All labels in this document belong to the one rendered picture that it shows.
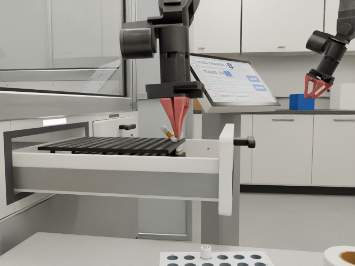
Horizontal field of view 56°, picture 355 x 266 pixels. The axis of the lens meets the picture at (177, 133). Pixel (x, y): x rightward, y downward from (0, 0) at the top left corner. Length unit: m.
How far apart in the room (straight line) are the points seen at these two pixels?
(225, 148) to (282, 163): 3.27
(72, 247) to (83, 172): 0.11
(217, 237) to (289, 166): 2.17
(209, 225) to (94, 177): 1.22
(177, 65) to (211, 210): 1.13
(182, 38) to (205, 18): 3.42
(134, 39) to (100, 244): 0.35
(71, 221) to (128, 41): 0.39
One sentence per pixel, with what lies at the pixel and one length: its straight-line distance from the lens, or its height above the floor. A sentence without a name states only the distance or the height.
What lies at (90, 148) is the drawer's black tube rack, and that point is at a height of 0.90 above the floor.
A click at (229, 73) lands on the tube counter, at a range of 1.63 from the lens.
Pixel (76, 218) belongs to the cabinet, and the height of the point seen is 0.72.
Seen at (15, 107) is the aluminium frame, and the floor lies 0.97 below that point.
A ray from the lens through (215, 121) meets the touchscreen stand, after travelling 1.57.
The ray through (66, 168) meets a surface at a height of 0.87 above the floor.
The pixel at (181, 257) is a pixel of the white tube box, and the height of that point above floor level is 0.80.
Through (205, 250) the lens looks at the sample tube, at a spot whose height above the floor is 0.81.
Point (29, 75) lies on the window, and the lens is 0.65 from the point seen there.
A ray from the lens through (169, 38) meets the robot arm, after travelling 0.63.
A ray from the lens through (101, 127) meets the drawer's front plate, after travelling 0.84.
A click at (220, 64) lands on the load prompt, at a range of 1.63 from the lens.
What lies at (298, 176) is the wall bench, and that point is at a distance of 3.77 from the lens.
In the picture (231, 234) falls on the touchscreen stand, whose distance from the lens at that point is 1.74.
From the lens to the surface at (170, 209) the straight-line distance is 2.45.
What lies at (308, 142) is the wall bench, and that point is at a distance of 3.74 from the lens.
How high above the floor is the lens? 0.97
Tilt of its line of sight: 5 degrees down
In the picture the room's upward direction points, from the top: straight up
